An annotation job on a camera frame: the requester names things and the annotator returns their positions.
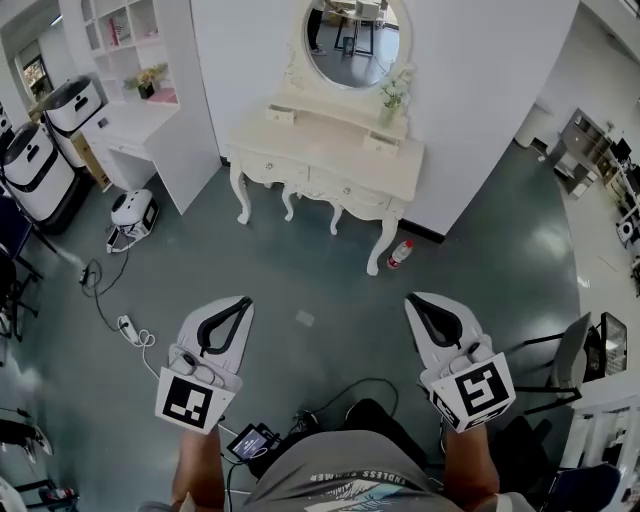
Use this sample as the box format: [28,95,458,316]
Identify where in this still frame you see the black floor cable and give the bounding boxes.
[79,234,132,332]

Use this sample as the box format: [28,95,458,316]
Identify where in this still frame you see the pink book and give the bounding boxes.
[108,13,129,47]

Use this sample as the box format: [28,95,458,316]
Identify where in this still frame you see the person's left black shoe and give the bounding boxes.
[292,409,321,435]

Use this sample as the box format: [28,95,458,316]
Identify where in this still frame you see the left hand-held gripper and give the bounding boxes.
[154,295,256,435]

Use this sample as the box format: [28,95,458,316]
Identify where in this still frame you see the large cream drawer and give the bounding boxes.
[239,149,310,185]
[308,167,396,212]

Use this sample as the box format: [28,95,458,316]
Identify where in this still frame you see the dark blue chair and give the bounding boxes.
[0,194,46,346]

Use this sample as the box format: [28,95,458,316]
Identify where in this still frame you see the small black screen device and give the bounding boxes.
[226,422,282,465]

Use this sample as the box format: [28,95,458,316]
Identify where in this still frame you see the white cable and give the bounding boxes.
[135,328,174,382]

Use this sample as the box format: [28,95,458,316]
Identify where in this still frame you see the vase of white flowers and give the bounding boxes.
[378,69,416,129]

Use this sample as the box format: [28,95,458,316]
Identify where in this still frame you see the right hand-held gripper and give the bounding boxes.
[403,291,517,434]

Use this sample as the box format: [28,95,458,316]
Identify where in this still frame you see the grey cabinet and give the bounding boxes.
[552,107,615,200]

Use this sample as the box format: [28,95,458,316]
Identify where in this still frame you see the potted yellow plant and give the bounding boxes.
[123,63,169,100]

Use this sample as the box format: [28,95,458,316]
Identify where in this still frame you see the person's left forearm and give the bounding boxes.
[171,427,226,512]

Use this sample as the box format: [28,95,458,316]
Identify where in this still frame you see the person's right forearm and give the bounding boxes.
[442,424,501,501]

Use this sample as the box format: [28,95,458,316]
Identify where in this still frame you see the cream dressing table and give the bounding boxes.
[225,0,426,277]

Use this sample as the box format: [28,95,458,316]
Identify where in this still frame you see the person's grey t-shirt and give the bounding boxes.
[139,429,536,512]

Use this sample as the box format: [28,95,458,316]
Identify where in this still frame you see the oval mirror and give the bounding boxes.
[304,0,401,87]

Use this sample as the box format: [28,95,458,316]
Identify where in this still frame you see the grey office chair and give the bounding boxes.
[504,312,594,416]

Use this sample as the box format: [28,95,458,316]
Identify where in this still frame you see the cardboard box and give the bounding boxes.
[69,130,112,190]

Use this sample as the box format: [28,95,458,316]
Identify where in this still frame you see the white open case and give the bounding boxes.
[104,223,135,255]

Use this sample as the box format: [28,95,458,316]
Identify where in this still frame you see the red label plastic bottle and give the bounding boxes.
[387,238,415,271]

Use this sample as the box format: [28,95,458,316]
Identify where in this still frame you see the person's black trousers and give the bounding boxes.
[244,398,431,481]

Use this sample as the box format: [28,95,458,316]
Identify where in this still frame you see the small round white robot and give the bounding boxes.
[110,188,161,235]

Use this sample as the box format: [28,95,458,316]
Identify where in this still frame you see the white power strip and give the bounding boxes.
[117,314,144,346]

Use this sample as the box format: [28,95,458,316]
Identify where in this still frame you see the white shelf desk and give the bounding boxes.
[58,0,222,216]

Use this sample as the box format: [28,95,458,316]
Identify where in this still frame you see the black device cable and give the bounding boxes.
[304,377,401,441]

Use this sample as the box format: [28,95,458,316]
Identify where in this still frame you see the black monitor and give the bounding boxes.
[582,312,629,384]

